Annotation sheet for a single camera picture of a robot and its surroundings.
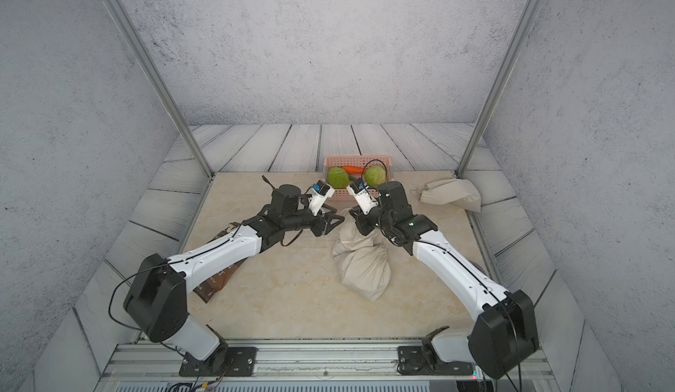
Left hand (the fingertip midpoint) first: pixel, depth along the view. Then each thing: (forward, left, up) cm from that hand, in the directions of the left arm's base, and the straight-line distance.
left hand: (342, 216), depth 79 cm
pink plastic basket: (0, 0, +9) cm, 10 cm away
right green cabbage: (+31, -14, -15) cm, 37 cm away
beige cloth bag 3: (+20, -42, -12) cm, 48 cm away
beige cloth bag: (-1, -2, -11) cm, 11 cm away
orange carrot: (+41, -5, -20) cm, 46 cm away
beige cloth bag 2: (-9, -6, -13) cm, 17 cm away
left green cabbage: (+31, +2, -15) cm, 34 cm away
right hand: (+1, -3, +2) cm, 4 cm away
